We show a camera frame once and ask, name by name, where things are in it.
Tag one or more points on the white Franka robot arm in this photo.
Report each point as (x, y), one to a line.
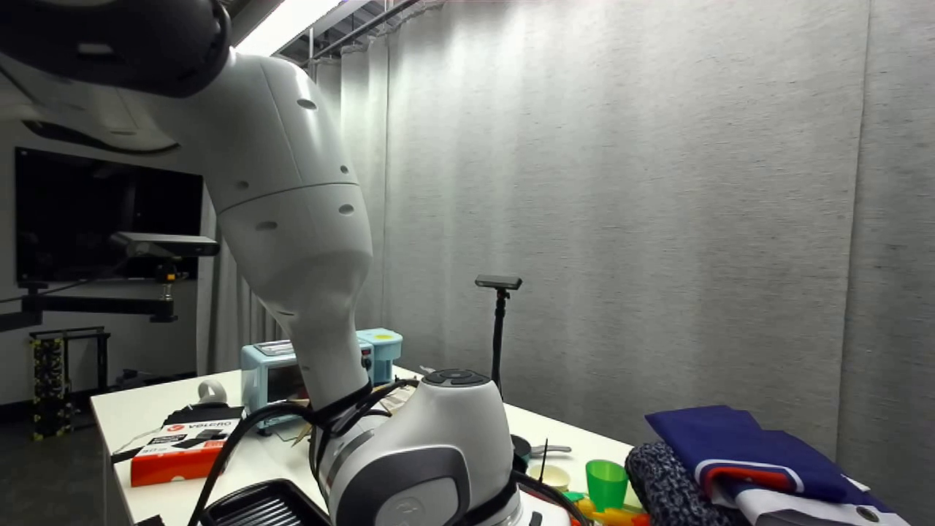
(294, 194)

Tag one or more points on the light blue toolbox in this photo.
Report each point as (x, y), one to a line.
(268, 375)

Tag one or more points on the pale yellow bowl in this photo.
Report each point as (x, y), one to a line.
(556, 479)

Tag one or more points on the green plastic cup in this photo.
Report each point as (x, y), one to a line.
(606, 485)

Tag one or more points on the yellow toy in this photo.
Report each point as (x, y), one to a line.
(585, 509)

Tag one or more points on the grey small device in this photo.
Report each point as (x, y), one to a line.
(211, 394)

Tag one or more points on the orange toy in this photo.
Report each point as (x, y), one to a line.
(629, 520)

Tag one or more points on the dark patterned cloth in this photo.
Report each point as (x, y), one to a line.
(674, 486)

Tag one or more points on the ceiling light strip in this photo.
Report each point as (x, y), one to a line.
(283, 24)

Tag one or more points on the black mesh tray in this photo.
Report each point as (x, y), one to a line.
(258, 509)

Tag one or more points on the blue folded cloth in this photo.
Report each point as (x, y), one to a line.
(740, 442)

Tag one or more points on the orange flat box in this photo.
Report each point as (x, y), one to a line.
(177, 458)

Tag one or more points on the white red-trimmed cloth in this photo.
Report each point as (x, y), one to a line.
(807, 512)

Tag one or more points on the black shelf rack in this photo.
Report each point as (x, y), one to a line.
(55, 381)

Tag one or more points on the black camera stand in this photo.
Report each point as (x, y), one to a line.
(502, 322)

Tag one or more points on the camera on black mount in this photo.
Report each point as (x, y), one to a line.
(163, 249)

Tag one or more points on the black wall monitor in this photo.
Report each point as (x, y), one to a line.
(88, 216)

